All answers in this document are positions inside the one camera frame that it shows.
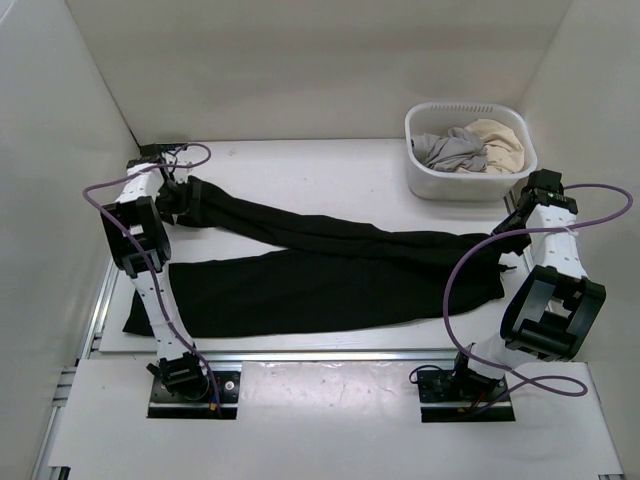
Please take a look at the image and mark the black trousers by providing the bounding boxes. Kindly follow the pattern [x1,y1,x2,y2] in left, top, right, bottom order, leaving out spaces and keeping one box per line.
[121,174,531,339]

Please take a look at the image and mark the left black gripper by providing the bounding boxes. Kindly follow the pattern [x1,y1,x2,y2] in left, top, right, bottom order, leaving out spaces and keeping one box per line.
[155,180,203,226]

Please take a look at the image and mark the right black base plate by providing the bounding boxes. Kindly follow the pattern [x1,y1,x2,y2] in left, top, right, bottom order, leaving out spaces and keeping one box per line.
[408,364,516,424]

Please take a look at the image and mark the beige garment in basket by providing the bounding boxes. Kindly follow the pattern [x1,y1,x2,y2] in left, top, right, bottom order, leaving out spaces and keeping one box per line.
[465,119,524,174]

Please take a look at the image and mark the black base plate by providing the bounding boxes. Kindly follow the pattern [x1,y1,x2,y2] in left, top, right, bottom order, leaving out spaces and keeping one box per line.
[408,364,516,424]
[147,364,242,420]

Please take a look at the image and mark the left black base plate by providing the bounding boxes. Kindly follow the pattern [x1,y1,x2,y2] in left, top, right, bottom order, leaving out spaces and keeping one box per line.
[147,364,242,420]

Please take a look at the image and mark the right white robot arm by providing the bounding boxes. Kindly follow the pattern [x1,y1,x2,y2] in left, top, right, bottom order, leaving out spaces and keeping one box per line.
[449,169,606,400]

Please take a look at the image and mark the grey garment in basket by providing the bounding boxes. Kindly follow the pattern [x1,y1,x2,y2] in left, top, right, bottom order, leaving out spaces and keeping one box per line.
[410,127,487,173]

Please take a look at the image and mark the white plastic laundry basket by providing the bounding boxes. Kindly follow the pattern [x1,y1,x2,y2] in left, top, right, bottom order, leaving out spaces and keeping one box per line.
[405,102,538,201]

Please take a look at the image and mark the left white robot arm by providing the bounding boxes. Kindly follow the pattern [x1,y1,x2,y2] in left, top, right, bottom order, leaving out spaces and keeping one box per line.
[99,145,211,401]

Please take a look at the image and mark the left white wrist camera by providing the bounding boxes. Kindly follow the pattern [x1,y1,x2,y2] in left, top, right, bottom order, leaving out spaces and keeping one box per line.
[168,158,196,184]

